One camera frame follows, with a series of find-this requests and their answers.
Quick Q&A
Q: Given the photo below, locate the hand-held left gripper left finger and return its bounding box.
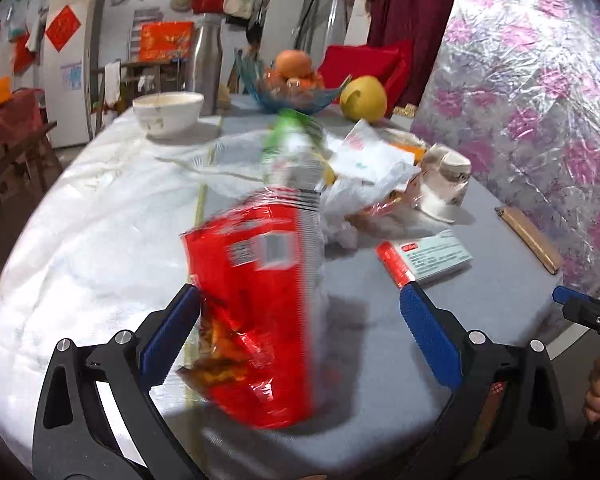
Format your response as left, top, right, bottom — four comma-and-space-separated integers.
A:
31, 284, 206, 480

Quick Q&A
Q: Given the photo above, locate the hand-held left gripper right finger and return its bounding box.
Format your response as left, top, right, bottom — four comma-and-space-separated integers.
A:
399, 280, 571, 480

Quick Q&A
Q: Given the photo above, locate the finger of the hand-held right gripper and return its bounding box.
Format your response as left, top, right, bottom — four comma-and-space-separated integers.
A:
552, 286, 600, 343

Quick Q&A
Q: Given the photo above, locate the red snack bag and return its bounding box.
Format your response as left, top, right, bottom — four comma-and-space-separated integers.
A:
177, 187, 331, 431

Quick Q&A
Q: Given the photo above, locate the white and red medicine box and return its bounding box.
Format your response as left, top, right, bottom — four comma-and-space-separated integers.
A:
376, 229, 473, 288

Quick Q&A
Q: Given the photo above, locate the brown wooden strip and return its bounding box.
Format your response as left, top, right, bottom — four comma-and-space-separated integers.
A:
495, 206, 565, 275

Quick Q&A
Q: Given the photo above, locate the clear wrapper with orange print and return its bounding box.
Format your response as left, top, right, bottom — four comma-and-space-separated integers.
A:
347, 187, 417, 226

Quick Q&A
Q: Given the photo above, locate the white plastic bags pile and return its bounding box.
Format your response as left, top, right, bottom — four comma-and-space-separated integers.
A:
322, 119, 423, 241

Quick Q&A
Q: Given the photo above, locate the green and white snack bag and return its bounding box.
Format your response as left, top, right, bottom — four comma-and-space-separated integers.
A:
260, 107, 338, 201

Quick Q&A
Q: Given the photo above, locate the white ceramic bowl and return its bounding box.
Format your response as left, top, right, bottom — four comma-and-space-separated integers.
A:
132, 92, 205, 138

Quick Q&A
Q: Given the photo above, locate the floral plastic-covered mattress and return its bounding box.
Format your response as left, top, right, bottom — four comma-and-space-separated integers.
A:
410, 0, 600, 306

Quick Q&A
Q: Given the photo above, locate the yellow pomelo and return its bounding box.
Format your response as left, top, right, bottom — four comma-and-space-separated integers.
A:
340, 76, 388, 123

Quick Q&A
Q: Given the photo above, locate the white cloth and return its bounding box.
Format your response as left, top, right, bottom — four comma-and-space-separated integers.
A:
104, 60, 122, 106

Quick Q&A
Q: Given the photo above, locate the side table with red cloth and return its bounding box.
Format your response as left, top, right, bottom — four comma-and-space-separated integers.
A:
0, 87, 63, 261

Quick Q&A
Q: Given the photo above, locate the wooden chair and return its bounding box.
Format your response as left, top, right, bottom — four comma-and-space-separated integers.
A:
92, 60, 186, 126

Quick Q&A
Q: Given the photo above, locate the blue glass fruit bowl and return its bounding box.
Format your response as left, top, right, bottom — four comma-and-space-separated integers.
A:
234, 49, 353, 115

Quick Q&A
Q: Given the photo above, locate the white refrigerator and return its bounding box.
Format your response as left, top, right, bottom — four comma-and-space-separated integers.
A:
40, 0, 111, 150

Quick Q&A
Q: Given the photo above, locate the stainless steel bottle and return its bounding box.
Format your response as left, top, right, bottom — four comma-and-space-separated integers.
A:
192, 12, 224, 117

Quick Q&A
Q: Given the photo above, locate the pale refrigerator sticker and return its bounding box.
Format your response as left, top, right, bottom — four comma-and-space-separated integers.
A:
62, 62, 83, 92

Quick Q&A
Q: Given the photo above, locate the red cushion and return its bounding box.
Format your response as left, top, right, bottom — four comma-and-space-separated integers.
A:
317, 40, 416, 116

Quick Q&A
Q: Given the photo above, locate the red and gold gift box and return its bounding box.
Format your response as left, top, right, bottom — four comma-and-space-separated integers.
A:
139, 21, 195, 62

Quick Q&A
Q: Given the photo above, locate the large orange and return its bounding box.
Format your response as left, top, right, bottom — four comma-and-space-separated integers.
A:
274, 49, 313, 78

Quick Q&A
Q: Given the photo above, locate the black hanging bag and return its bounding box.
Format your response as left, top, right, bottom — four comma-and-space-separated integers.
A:
246, 0, 276, 46

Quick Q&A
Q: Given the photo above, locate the red diamond paper decoration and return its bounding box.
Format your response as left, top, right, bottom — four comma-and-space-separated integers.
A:
45, 5, 82, 52

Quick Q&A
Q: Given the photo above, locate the dark red curtain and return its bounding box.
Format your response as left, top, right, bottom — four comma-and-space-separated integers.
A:
365, 0, 466, 61

